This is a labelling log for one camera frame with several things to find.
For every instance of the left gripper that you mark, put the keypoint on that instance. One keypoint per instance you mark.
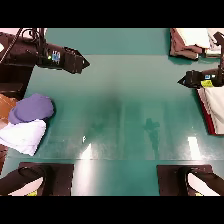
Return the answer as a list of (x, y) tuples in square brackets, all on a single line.
[(74, 60)]

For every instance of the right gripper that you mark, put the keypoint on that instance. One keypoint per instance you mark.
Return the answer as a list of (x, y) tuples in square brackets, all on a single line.
[(192, 79)]

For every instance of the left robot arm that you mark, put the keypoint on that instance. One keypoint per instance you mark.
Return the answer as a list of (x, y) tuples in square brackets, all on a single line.
[(20, 51)]

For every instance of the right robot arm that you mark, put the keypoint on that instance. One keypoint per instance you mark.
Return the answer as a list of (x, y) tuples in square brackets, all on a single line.
[(213, 77)]

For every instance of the white garment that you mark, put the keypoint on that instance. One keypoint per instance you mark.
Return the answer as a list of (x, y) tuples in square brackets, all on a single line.
[(216, 106), (195, 36), (23, 136)]

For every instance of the red garment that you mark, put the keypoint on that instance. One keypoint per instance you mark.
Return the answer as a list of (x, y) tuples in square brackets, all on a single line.
[(207, 120)]

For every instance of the purple garment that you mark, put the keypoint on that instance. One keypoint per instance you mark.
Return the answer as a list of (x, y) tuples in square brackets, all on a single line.
[(32, 107)]

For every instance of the orange-brown garment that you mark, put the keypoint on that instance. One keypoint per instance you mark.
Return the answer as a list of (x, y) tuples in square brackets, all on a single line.
[(6, 106)]

